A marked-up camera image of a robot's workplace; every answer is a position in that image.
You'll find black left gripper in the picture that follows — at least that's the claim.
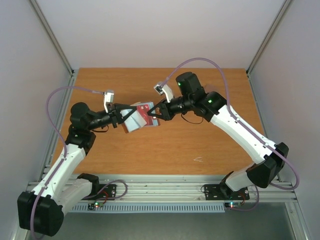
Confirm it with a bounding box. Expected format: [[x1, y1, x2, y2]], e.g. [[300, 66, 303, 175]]
[[87, 102, 137, 131]]

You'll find red credit card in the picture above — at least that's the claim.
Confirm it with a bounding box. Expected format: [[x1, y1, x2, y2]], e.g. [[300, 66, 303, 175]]
[[137, 103, 156, 127]]

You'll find brown leather card holder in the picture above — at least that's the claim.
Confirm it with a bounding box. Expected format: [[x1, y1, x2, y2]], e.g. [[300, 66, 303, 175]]
[[123, 101, 160, 133]]

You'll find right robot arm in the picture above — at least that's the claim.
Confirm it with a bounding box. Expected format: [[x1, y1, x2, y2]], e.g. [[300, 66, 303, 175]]
[[147, 72, 289, 200]]

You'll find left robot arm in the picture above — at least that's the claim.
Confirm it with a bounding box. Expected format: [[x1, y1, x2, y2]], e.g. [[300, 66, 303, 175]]
[[17, 102, 137, 237]]

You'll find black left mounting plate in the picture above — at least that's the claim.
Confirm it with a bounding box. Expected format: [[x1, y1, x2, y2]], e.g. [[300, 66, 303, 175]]
[[83, 184, 117, 201]]

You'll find black mounting plate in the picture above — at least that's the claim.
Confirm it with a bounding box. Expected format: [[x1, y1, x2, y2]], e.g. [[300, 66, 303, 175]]
[[200, 184, 250, 201], [83, 184, 117, 201]]

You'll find left controller board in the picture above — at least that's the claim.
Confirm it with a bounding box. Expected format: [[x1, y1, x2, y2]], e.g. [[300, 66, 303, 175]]
[[87, 202, 104, 211]]

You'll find controller board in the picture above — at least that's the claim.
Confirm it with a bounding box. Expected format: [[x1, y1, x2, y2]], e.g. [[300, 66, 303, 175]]
[[224, 201, 244, 209], [87, 202, 104, 211]]

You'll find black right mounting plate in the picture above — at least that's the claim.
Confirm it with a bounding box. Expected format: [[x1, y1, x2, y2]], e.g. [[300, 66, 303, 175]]
[[200, 184, 250, 201]]

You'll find right controller board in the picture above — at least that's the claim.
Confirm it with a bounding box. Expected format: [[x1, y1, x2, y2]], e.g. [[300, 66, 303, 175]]
[[224, 201, 244, 209]]

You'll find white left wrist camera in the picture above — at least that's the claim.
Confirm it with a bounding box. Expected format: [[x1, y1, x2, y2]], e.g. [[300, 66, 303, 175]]
[[103, 89, 115, 113]]

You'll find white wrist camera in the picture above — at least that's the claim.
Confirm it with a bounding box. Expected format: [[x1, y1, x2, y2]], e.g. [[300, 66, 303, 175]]
[[103, 89, 115, 113], [153, 82, 175, 103]]

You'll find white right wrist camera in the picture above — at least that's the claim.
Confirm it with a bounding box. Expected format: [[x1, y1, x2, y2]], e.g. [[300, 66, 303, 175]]
[[153, 82, 175, 103]]

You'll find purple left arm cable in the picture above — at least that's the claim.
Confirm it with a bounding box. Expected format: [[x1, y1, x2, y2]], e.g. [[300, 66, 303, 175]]
[[29, 86, 106, 240]]

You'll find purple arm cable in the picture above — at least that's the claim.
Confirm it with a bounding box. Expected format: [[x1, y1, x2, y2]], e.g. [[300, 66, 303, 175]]
[[162, 57, 300, 213], [29, 86, 106, 240]]

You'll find aluminium frame post left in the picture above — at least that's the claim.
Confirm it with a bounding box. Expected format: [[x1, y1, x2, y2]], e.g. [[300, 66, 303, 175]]
[[27, 0, 75, 76]]

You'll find aluminium frame post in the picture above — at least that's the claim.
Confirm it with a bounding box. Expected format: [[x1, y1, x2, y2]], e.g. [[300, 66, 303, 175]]
[[27, 0, 75, 76], [246, 0, 295, 76]]

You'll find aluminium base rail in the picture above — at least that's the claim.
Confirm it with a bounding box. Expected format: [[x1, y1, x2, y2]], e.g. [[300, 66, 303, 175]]
[[23, 174, 298, 203]]

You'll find grey slotted cable duct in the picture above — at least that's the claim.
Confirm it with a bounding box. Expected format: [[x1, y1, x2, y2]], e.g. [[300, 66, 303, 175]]
[[70, 202, 225, 214]]

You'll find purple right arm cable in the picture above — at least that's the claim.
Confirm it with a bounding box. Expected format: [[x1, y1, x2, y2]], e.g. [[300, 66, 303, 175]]
[[162, 57, 300, 213]]

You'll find aluminium frame post right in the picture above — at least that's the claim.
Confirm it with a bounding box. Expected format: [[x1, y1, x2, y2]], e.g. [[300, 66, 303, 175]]
[[246, 0, 295, 76]]

